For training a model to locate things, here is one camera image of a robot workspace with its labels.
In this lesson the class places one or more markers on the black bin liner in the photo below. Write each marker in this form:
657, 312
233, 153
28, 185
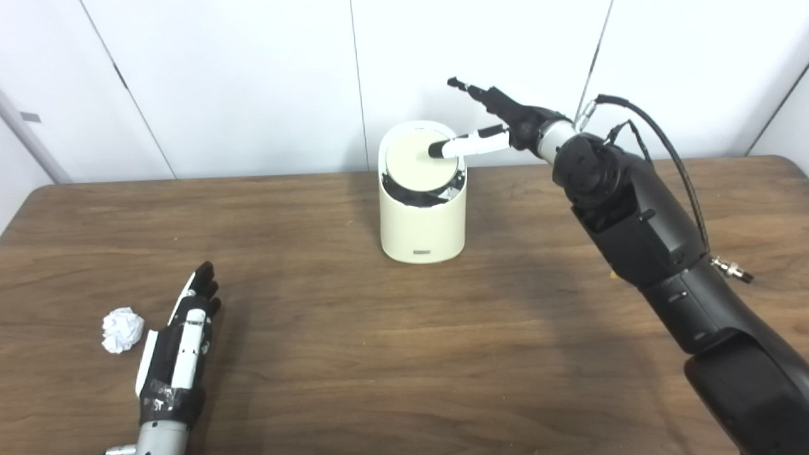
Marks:
414, 197

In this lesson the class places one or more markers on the white and black right hand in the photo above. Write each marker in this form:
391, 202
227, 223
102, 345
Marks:
524, 123

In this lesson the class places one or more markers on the white and black left hand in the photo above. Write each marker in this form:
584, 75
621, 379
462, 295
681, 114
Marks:
164, 379

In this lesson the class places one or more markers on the cream-colored bin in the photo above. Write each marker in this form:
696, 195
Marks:
422, 227

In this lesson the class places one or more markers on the round cream bin lid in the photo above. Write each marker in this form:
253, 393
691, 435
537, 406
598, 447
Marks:
414, 164

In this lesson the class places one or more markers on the white paper ball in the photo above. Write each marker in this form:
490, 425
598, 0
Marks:
122, 330

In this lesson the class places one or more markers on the grey wall corner post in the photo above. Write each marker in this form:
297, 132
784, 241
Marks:
35, 142

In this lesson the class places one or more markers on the small grey post tag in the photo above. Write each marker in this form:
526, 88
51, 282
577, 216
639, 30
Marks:
30, 117

